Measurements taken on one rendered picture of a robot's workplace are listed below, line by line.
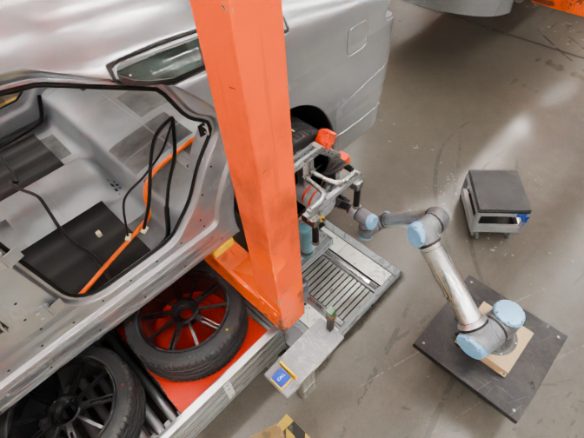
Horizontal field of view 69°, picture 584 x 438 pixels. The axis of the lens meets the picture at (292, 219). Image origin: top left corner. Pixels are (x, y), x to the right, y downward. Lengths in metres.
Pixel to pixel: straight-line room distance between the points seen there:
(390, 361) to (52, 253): 2.03
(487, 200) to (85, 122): 2.68
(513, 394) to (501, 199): 1.32
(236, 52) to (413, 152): 3.02
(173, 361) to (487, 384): 1.62
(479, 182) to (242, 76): 2.47
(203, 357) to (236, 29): 1.69
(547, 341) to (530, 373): 0.22
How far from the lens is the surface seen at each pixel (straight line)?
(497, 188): 3.34
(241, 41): 1.09
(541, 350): 2.76
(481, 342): 2.29
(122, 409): 2.37
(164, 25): 1.77
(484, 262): 3.33
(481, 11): 4.37
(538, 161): 4.21
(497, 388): 2.59
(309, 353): 2.32
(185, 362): 2.34
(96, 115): 3.01
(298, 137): 2.23
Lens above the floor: 2.60
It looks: 51 degrees down
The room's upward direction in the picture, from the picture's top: 5 degrees counter-clockwise
